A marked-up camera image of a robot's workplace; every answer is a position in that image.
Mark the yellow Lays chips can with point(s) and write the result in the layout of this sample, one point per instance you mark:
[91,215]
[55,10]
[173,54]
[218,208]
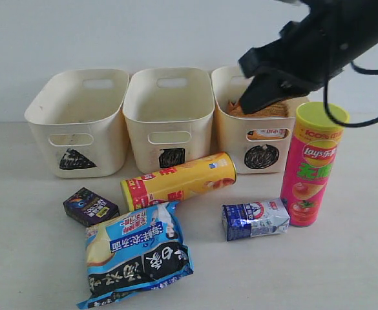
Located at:
[179,183]

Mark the blue white milk carton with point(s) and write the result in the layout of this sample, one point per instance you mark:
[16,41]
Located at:
[259,218]

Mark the purple small carton box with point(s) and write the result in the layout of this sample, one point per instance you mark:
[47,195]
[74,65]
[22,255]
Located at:
[89,208]

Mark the cream bin square mark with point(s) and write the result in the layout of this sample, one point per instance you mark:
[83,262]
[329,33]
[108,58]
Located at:
[169,116]

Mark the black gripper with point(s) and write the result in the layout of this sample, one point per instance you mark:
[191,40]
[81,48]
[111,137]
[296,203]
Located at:
[298,62]

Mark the blue instant noodle bag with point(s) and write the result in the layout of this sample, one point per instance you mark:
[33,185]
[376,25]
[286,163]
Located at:
[139,251]

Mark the cream bin triangle mark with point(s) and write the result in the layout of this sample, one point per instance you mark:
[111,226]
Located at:
[78,125]

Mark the pink Lays chips can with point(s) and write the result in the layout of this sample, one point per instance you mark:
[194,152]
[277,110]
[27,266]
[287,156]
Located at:
[312,151]

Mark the cream bin circle mark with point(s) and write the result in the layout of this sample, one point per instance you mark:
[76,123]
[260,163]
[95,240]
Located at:
[255,145]

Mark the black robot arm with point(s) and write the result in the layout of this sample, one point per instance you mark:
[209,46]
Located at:
[360,29]

